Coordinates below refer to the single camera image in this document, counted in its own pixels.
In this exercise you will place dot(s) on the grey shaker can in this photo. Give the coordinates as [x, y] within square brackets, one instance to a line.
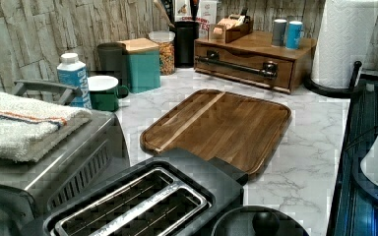
[279, 26]

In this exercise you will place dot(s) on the glass jar of cereal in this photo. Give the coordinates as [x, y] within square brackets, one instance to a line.
[164, 39]

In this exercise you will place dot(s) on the cereal box red lettering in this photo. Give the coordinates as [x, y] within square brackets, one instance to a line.
[204, 12]

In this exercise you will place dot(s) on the black pot lid with knob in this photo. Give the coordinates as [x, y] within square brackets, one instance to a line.
[257, 221]

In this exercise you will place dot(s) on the black dish drying rack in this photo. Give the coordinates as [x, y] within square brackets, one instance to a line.
[354, 210]

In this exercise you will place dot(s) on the dark grey cup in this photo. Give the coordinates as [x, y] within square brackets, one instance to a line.
[112, 61]

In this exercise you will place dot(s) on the folded white striped towel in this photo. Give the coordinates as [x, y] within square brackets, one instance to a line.
[30, 128]

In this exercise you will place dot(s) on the black two-slot toaster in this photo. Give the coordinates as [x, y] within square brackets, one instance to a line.
[176, 193]

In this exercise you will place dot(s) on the white paper towel roll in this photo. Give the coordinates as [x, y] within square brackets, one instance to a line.
[344, 36]

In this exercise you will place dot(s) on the black utensil holder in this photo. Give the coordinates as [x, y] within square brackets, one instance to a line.
[185, 35]

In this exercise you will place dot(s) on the green enamel mug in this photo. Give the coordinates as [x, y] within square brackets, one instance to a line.
[105, 92]

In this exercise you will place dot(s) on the teal canister wooden lid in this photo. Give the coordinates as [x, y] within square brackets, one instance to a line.
[143, 64]

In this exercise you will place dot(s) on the wooden cutting board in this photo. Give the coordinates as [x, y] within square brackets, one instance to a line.
[241, 130]

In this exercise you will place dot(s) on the wooden tray with tea bags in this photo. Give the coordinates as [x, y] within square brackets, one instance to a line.
[231, 28]

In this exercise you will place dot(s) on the wooden spoon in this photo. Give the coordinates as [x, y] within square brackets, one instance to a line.
[163, 13]

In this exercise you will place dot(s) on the black paper towel stand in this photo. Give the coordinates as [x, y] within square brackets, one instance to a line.
[336, 92]

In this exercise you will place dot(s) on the wooden drawer cabinet box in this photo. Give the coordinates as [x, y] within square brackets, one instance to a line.
[259, 42]

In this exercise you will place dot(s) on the blue shaker can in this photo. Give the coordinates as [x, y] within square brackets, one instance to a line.
[293, 34]

